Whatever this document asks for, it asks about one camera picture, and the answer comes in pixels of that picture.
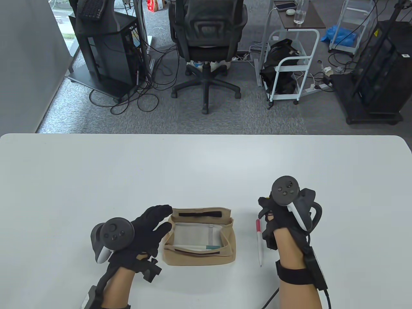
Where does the brown side table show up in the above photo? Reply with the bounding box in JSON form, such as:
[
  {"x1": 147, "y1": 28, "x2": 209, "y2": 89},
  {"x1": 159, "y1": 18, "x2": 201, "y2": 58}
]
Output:
[{"x1": 256, "y1": 0, "x2": 326, "y2": 87}]

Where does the black computer stand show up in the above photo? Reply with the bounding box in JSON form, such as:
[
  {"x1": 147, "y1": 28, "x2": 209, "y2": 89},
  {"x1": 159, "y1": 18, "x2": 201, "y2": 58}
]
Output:
[{"x1": 67, "y1": 0, "x2": 144, "y2": 103}]

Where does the black backpack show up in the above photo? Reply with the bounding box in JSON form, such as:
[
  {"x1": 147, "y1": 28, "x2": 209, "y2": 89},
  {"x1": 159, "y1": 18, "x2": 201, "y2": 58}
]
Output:
[{"x1": 260, "y1": 39, "x2": 301, "y2": 95}]

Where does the blue plastic bag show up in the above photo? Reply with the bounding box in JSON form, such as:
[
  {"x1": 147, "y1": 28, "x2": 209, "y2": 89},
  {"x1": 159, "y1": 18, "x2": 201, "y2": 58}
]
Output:
[{"x1": 320, "y1": 25, "x2": 358, "y2": 47}]

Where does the black office chair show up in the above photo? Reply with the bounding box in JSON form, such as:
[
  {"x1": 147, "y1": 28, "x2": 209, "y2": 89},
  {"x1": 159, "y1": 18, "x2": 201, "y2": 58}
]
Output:
[{"x1": 168, "y1": 0, "x2": 248, "y2": 115}]

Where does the person's right forearm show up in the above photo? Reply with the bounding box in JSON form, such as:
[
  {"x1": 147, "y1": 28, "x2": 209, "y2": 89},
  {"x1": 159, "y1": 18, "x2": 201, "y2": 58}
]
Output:
[{"x1": 273, "y1": 227, "x2": 322, "y2": 309}]

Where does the black wrist sensor box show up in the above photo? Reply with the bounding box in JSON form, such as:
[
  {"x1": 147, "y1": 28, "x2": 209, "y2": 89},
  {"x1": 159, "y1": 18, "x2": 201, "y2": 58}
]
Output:
[
  {"x1": 81, "y1": 285, "x2": 103, "y2": 309},
  {"x1": 304, "y1": 246, "x2": 329, "y2": 290}
]

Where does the tangle of black floor cables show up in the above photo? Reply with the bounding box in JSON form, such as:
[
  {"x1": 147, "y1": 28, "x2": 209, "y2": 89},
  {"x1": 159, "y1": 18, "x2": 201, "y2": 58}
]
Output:
[{"x1": 89, "y1": 42, "x2": 181, "y2": 116}]

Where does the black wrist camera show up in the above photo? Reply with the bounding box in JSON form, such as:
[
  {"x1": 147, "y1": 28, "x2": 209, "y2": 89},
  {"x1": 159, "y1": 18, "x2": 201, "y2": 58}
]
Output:
[
  {"x1": 137, "y1": 253, "x2": 162, "y2": 283},
  {"x1": 262, "y1": 222, "x2": 278, "y2": 250}
]

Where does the black keyboard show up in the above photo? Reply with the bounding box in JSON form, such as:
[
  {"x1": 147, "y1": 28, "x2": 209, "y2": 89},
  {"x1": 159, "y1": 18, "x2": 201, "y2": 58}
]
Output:
[{"x1": 77, "y1": 0, "x2": 107, "y2": 20}]

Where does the teal cap twist pen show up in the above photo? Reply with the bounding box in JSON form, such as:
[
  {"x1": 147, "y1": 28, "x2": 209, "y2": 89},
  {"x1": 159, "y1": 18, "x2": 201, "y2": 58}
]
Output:
[{"x1": 174, "y1": 245, "x2": 222, "y2": 251}]

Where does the black handheld controller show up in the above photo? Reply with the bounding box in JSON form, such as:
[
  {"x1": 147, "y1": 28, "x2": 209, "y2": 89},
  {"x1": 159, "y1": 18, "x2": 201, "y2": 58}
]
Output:
[
  {"x1": 90, "y1": 218, "x2": 135, "y2": 264},
  {"x1": 270, "y1": 175, "x2": 323, "y2": 232}
]

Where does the white tubular rolling cart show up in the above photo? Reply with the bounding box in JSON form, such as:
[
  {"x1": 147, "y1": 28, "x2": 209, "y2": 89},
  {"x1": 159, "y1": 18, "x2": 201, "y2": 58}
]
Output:
[{"x1": 267, "y1": 29, "x2": 321, "y2": 110}]

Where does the white power strip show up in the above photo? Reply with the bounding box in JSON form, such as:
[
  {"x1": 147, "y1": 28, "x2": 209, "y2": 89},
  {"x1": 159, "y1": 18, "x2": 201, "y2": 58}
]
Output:
[{"x1": 303, "y1": 83, "x2": 333, "y2": 95}]

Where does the person's left hand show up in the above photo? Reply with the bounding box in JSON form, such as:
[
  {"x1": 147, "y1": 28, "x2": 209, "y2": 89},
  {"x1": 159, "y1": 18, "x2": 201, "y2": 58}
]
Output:
[{"x1": 108, "y1": 205, "x2": 174, "y2": 274}]

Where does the tan fabric pencil pouch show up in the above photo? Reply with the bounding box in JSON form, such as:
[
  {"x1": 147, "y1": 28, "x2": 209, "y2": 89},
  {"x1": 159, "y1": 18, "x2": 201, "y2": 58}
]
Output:
[{"x1": 162, "y1": 207, "x2": 236, "y2": 267}]

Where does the clear water bottle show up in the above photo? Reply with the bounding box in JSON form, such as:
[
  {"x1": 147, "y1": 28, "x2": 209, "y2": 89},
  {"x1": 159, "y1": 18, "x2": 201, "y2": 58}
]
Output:
[{"x1": 294, "y1": 0, "x2": 309, "y2": 24}]

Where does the person's right hand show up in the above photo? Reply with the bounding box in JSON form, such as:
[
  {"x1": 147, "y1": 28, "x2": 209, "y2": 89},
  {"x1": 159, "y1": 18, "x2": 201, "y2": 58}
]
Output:
[{"x1": 258, "y1": 195, "x2": 311, "y2": 240}]

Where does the black computer tower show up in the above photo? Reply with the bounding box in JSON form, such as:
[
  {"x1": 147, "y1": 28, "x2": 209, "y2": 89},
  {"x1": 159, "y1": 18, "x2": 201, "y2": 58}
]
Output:
[{"x1": 84, "y1": 32, "x2": 139, "y2": 87}]

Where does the black equipment cart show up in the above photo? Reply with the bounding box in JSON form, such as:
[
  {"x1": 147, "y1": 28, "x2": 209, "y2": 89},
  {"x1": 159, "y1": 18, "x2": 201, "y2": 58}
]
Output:
[{"x1": 332, "y1": 20, "x2": 412, "y2": 125}]

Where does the pink cap twist pen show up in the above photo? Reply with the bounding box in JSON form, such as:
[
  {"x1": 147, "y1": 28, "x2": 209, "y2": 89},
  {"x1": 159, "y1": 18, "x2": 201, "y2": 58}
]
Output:
[{"x1": 256, "y1": 219, "x2": 264, "y2": 267}]

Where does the white metal rack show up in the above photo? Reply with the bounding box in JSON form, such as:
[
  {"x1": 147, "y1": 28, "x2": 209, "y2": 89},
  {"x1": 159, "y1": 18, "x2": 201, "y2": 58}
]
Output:
[{"x1": 328, "y1": 0, "x2": 375, "y2": 55}]

